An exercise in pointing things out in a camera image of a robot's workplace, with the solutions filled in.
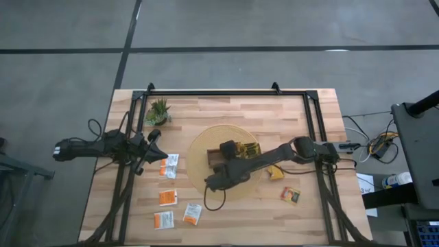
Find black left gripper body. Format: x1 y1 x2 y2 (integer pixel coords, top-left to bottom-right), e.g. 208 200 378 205
128 132 150 176

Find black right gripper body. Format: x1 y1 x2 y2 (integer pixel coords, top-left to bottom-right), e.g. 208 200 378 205
204 161 253 192

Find dark wooden tea box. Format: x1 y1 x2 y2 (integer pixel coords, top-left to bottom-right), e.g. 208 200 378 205
206 147 263 168

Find orange and white tea packet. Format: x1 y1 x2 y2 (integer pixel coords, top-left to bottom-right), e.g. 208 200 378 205
160 153 180 168
182 202 204 226
158 165 178 180
153 210 176 231
158 189 178 207

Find yellow green lemon tea packet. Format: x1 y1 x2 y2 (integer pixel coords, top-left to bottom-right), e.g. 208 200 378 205
236 141 263 160

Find plain golden orange tea packet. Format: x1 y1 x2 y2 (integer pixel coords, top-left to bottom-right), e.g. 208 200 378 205
267 165 285 182

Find round woven beige placemat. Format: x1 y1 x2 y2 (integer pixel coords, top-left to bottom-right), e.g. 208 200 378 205
187 123 265 202

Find potted green succulent plant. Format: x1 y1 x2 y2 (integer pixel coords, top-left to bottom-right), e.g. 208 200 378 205
143 97 172 126

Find grey metal stand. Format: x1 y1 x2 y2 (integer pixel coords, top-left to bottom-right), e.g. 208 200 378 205
0 137 56 247

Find white paper sheet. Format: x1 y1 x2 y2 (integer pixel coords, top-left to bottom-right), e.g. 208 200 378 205
355 172 379 218

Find black slanted bar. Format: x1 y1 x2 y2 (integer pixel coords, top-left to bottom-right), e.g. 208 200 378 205
361 183 418 210

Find white plastic bottle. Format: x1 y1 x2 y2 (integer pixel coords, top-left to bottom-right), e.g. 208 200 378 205
381 171 414 190

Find grey equipment cart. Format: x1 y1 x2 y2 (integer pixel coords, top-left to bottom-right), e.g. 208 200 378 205
390 102 439 211

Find black pole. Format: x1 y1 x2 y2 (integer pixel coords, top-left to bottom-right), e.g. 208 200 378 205
406 89 439 117

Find keyboard with coloured keys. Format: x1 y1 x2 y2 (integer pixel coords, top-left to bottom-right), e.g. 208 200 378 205
413 219 439 247

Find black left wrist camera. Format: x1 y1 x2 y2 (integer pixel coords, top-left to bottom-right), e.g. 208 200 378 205
147 128 163 143

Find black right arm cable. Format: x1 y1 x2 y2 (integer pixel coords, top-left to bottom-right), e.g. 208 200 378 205
203 185 227 212

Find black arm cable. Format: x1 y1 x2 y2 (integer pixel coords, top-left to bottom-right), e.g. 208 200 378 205
86 110 130 140
203 185 227 212

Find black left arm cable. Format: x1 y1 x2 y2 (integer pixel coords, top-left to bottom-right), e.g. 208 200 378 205
86 110 130 140

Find black aluminium rig frame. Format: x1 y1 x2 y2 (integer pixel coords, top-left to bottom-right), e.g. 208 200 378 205
80 81 375 247

